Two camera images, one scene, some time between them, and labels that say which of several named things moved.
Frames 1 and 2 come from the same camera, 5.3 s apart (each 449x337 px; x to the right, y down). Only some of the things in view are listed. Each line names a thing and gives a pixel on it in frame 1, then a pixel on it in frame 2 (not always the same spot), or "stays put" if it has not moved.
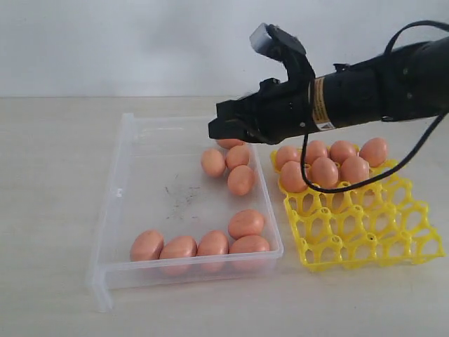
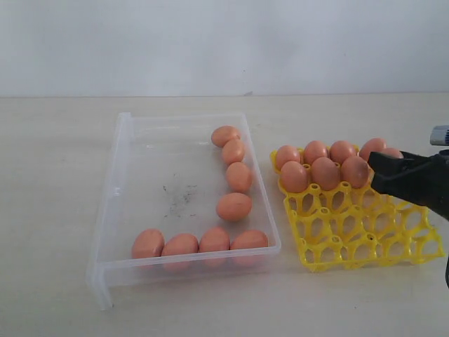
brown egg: [287, 153] stays put
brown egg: [316, 149] stays put
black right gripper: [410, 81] to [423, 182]
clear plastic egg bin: [183, 206] stays put
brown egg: [324, 173] stays put
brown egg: [245, 222] to [233, 206]
